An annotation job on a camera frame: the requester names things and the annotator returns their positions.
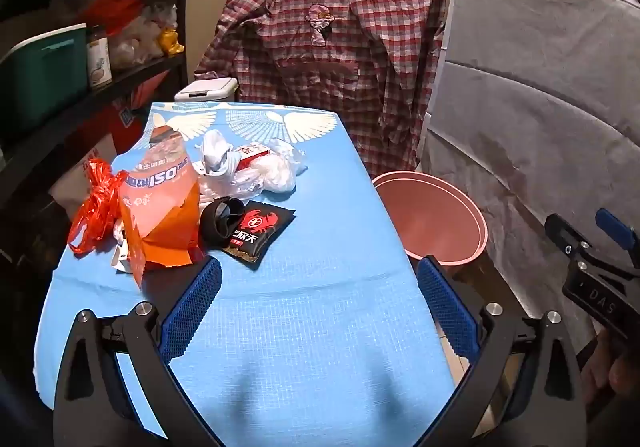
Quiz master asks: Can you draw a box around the person's right hand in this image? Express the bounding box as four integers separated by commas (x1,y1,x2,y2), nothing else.
580,328,640,399

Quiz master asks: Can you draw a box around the white tissue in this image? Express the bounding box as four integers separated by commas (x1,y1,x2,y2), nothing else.
200,130,236,175

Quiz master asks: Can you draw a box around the clear plastic bags bundle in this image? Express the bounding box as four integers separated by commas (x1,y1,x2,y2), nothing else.
107,2,178,70

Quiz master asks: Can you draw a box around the labelled glass jar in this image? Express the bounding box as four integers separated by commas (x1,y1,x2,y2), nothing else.
86,24,113,89

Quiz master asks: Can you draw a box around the black strap loop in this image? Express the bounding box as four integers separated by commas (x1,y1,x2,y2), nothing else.
200,196,246,250

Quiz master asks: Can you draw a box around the black snack packet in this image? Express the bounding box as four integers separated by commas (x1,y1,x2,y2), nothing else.
221,200,296,269

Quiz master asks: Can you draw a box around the red plaid shirt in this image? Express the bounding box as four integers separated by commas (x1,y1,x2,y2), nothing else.
195,0,451,180

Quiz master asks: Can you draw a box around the green storage box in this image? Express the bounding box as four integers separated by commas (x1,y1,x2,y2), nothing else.
0,23,91,128

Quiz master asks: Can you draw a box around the white lidded bin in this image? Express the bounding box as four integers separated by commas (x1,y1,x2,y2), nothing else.
174,77,237,103

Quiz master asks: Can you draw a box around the grey cloth cover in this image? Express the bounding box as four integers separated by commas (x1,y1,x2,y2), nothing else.
420,0,640,343

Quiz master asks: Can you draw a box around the blue bird print tablecloth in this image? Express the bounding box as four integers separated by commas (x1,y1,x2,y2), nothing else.
34,101,458,447

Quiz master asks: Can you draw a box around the orange snack bag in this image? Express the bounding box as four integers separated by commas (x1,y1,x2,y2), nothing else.
117,127,207,288

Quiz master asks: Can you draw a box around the white plastic bag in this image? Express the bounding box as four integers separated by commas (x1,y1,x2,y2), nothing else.
199,137,306,200

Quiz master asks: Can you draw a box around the pink plastic bucket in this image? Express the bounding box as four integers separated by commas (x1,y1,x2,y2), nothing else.
372,171,488,268

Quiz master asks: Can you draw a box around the red plastic bag on shelf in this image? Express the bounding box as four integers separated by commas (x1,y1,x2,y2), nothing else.
82,0,146,35

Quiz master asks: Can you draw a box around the yellow figurine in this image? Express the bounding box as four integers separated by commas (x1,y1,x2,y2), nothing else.
157,27,181,57

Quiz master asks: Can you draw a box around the red and white milk carton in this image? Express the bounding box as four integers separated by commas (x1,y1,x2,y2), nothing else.
235,142,273,170

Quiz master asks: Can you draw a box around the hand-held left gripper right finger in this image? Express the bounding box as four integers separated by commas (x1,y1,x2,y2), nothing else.
416,254,588,447

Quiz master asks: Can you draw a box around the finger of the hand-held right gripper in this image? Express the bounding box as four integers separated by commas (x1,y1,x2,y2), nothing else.
545,213,594,260
595,208,640,253

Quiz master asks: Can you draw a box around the knotted red plastic bag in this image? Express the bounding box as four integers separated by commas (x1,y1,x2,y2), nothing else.
67,158,128,255

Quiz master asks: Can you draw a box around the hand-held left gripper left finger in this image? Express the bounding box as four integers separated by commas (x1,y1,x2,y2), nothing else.
52,257,223,447

